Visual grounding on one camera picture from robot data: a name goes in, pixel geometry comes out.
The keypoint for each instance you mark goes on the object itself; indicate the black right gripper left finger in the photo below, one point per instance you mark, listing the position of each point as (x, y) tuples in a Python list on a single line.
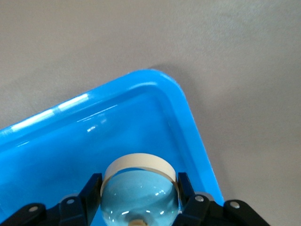
[(80, 209)]

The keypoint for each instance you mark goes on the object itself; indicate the blue bell cream button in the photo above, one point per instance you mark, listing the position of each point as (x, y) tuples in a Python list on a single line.
[(141, 193)]

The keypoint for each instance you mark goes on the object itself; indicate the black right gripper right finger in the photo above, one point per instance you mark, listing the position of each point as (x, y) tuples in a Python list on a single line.
[(195, 209)]

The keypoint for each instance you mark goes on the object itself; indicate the blue plastic tray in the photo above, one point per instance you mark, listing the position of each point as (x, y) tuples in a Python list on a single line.
[(70, 141)]

